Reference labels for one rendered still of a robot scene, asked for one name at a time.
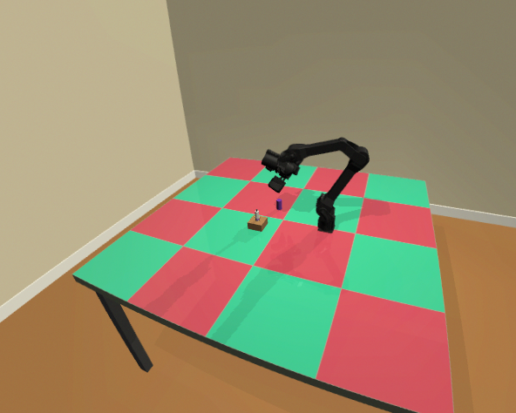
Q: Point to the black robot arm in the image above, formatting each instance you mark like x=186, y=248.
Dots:
x=359, y=157

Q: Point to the tan block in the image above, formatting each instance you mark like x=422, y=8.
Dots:
x=257, y=225

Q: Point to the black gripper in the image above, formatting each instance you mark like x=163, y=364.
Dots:
x=277, y=184

